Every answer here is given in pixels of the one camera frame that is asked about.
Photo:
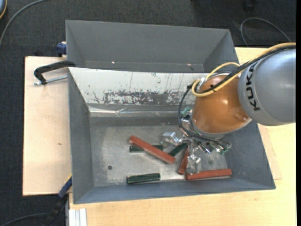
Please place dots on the dark green flat block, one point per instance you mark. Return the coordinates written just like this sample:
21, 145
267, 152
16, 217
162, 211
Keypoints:
143, 178
136, 148

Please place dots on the grey metal bin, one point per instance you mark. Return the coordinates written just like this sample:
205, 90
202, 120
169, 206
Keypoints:
141, 46

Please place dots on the red-brown flat block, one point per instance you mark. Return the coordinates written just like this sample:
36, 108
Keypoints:
209, 174
183, 163
152, 150

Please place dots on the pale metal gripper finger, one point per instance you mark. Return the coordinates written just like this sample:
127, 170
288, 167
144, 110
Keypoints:
194, 162
168, 138

